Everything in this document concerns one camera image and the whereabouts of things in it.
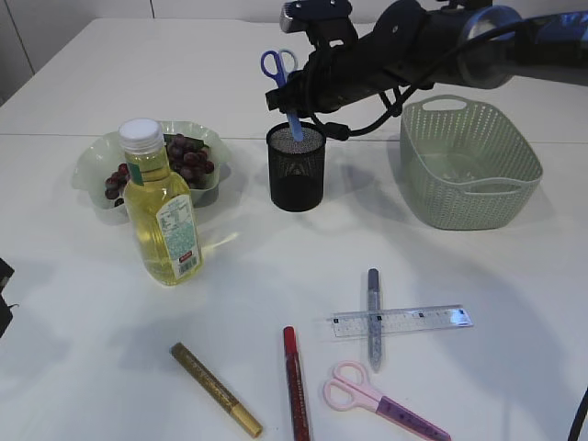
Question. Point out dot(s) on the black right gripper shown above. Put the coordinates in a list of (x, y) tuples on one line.
[(345, 68)]

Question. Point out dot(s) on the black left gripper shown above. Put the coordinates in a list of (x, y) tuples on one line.
[(6, 314)]

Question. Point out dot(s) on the blue scissors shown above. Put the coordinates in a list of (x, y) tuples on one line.
[(277, 65)]

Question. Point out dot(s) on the red artificial grape bunch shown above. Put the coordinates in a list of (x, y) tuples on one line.
[(189, 157)]

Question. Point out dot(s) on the yellow oil bottle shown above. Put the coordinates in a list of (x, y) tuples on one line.
[(159, 205)]

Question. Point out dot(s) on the clear plastic sheet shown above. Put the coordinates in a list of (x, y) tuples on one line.
[(460, 169)]

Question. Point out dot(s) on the blue grey right robot arm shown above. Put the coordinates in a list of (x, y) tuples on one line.
[(474, 44)]

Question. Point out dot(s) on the black mesh pen holder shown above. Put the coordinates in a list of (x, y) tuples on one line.
[(296, 168)]

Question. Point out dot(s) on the pale green wavy plate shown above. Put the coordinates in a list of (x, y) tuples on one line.
[(103, 156)]

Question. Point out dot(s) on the green woven plastic basket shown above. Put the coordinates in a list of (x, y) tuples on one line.
[(478, 130)]

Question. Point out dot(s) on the silver glitter pen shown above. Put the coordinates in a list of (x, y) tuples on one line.
[(374, 339)]

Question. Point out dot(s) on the gold glitter pen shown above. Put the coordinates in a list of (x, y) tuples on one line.
[(216, 390)]

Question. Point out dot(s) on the clear plastic ruler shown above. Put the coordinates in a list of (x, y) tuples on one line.
[(401, 321)]

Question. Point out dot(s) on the red glitter pen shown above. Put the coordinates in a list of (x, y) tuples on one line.
[(297, 403)]

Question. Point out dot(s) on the pink scissors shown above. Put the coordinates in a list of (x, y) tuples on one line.
[(349, 387)]

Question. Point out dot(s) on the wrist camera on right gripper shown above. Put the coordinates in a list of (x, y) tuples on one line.
[(296, 16)]

